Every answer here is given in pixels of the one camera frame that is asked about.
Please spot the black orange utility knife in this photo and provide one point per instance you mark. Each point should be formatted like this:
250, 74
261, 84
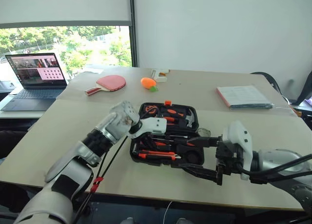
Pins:
156, 156

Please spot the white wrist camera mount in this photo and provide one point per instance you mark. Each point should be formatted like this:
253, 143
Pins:
240, 136
153, 125

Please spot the red table tennis paddle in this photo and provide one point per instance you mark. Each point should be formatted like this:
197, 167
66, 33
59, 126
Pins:
112, 82

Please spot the orange carrot toy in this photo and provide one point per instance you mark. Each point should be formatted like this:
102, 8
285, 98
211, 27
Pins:
147, 83

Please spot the black orange tape measure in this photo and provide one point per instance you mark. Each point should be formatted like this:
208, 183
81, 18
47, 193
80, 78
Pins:
150, 109

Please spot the purple cloth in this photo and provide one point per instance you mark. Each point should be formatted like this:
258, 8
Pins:
308, 102

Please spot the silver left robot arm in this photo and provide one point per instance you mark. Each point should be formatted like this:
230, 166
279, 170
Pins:
68, 165

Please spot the white roller blind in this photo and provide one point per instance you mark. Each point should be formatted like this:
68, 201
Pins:
63, 6

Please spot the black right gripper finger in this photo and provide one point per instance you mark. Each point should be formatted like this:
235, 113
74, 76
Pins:
204, 174
207, 141

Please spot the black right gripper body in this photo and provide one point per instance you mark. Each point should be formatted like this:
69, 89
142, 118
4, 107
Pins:
229, 158

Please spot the orange voltage tester pen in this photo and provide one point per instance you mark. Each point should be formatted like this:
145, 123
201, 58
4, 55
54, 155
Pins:
156, 151

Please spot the black tool case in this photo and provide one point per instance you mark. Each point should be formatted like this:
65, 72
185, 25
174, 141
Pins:
192, 158

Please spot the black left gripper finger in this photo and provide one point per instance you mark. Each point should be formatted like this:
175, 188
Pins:
176, 133
180, 141

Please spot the black window frame post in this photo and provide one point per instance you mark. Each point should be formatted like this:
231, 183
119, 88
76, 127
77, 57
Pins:
133, 38

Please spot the grey rounded knob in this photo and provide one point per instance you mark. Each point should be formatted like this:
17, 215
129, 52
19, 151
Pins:
127, 221
182, 221

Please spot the white glue gun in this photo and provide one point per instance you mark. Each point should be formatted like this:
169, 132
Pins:
159, 76

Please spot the open dark laptop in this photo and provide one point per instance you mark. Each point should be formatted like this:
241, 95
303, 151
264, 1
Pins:
36, 97

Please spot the pink-edged book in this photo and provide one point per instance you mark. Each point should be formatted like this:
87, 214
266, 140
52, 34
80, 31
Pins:
243, 94

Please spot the black orange screwdriver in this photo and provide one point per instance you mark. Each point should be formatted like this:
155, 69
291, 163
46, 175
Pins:
189, 144
159, 144

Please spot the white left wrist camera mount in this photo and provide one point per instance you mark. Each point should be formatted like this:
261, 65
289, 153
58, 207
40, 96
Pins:
153, 125

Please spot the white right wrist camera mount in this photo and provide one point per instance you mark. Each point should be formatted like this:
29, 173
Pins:
240, 136

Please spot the black angled stand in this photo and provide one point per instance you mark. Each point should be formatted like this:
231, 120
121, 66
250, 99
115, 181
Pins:
304, 89

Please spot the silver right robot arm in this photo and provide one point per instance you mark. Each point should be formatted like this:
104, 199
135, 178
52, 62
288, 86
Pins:
280, 158

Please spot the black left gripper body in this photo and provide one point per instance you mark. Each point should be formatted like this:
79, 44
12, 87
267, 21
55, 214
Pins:
164, 134

